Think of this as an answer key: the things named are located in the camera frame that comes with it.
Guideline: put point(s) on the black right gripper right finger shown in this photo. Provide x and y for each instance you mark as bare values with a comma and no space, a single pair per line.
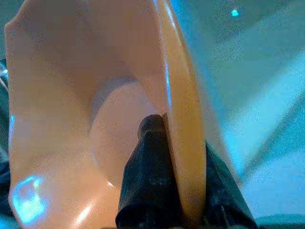
221,198

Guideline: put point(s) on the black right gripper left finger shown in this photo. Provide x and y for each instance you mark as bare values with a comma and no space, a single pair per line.
147,179

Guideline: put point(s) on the orange plastic plate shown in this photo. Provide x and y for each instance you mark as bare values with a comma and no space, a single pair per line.
71,95

